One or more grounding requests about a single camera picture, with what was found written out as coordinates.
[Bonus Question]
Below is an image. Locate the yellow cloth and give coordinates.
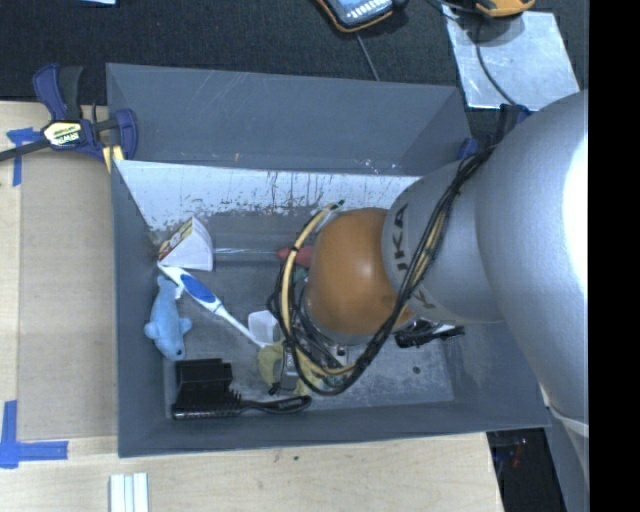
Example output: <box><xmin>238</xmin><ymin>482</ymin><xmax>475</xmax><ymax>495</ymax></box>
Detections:
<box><xmin>256</xmin><ymin>341</ymin><xmax>321</xmax><ymax>397</ymax></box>

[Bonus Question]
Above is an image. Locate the small white plastic cup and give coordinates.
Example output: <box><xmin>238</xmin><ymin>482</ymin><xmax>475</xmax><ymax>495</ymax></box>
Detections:
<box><xmin>247</xmin><ymin>309</ymin><xmax>282</xmax><ymax>346</ymax></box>

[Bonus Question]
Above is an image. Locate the clear tube with red end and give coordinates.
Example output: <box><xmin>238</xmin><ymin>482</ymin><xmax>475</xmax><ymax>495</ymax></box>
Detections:
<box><xmin>213</xmin><ymin>245</ymin><xmax>315</xmax><ymax>267</ymax></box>

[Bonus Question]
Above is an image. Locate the black hairbrush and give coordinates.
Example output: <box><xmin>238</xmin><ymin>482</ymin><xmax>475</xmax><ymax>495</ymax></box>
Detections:
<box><xmin>170</xmin><ymin>388</ymin><xmax>313</xmax><ymax>421</ymax></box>

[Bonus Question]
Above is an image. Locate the black box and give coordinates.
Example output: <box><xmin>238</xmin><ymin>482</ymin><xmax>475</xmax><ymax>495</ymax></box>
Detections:
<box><xmin>174</xmin><ymin>357</ymin><xmax>235</xmax><ymax>402</ymax></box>

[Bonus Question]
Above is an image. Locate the white and blue toothbrush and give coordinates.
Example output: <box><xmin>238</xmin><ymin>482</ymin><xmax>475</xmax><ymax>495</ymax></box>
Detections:
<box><xmin>156</xmin><ymin>263</ymin><xmax>269</xmax><ymax>349</ymax></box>

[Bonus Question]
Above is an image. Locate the light blue toy dolphin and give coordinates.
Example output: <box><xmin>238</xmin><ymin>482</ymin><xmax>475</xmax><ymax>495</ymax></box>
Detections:
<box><xmin>143</xmin><ymin>274</ymin><xmax>194</xmax><ymax>362</ymax></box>

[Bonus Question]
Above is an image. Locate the white wedge-shaped carton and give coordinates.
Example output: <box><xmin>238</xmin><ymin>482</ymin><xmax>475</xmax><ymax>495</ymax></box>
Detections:
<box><xmin>156</xmin><ymin>215</ymin><xmax>216</xmax><ymax>273</ymax></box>

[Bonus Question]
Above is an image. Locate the grey metal bin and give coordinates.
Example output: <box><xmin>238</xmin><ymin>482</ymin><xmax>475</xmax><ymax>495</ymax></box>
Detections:
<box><xmin>105</xmin><ymin>62</ymin><xmax>552</xmax><ymax>459</ymax></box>

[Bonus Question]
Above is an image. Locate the pale wood board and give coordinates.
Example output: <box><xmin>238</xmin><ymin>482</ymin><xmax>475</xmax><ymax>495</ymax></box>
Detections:
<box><xmin>16</xmin><ymin>149</ymin><xmax>119</xmax><ymax>442</ymax></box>

